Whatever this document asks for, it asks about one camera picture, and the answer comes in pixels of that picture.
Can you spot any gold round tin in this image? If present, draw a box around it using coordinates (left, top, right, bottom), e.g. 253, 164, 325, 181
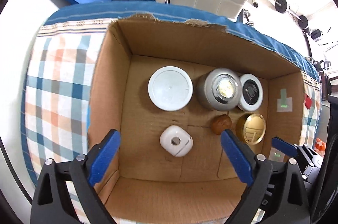
236, 113, 266, 145

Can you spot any red rectangular case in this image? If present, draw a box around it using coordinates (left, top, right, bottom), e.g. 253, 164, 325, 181
304, 94, 312, 109

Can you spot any white jar black lid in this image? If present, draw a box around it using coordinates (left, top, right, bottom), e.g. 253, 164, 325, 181
238, 74, 263, 112

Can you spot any silver round tin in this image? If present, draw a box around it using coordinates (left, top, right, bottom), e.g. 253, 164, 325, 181
196, 68, 242, 111

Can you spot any white round jar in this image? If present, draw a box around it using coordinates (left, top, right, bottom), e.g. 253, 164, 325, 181
148, 66, 193, 111

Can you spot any orange white cloth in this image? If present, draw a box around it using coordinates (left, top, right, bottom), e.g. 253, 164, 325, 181
314, 138, 326, 157

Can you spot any open cardboard box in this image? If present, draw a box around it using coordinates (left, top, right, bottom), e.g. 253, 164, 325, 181
88, 16, 304, 223

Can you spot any plaid tablecloth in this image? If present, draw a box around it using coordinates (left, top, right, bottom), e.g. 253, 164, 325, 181
22, 1, 322, 179

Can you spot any barbell on floor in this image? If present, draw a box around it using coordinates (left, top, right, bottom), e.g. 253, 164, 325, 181
274, 0, 309, 29

